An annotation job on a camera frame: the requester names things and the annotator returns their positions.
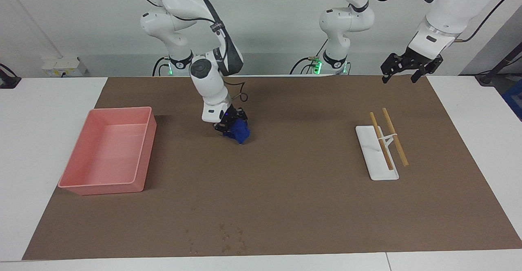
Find blue towel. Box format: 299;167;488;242
223;119;251;145

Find wooden dowel rod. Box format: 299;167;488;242
382;108;409;167
369;112;394;171

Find black tripod leg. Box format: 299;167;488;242
475;42;522;86

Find brown table mat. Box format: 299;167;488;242
22;75;522;260

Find white rack base tray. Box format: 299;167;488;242
355;125;400;181

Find blue crate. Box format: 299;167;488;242
502;90;522;121

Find pink plastic bin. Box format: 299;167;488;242
58;107;157;196

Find black clamp stand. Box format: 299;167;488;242
0;63;22;89

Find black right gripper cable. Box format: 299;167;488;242
126;0;248;103

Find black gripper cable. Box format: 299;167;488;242
455;0;516;43
126;0;248;103

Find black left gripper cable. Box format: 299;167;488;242
455;0;516;43

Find black left base cables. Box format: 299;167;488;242
290;39;323;76

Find black base cables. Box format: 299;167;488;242
290;39;323;76
153;56;171;77

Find black right base cables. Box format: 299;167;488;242
153;56;171;77

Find white wall socket box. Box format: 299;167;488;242
42;57;88;77

